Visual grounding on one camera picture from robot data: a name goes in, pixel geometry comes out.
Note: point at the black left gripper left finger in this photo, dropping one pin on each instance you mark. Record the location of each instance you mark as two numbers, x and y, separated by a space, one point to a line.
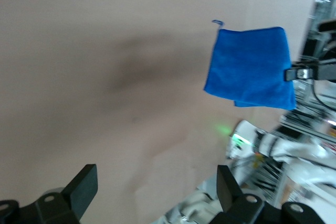
78 190

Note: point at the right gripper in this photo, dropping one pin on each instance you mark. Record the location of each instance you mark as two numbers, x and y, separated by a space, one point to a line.
326 70

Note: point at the blue microfiber towel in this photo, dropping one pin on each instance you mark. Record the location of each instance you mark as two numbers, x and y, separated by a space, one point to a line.
249 64

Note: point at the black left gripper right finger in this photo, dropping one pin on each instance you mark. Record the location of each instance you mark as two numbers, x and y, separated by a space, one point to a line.
231 197

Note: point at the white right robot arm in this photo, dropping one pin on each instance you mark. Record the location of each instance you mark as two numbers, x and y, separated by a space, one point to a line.
244 140

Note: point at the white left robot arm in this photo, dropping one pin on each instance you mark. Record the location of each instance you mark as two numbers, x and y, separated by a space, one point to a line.
189 205

